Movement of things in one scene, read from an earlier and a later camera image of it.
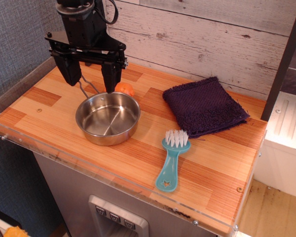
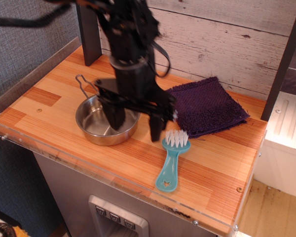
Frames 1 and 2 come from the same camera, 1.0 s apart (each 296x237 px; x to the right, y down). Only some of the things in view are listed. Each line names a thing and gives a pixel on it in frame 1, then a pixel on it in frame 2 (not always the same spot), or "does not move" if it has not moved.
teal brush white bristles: x=175 y=140 does not move
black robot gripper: x=86 y=39 to x=135 y=85
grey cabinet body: x=72 y=186 does not move
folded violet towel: x=204 y=106 does not move
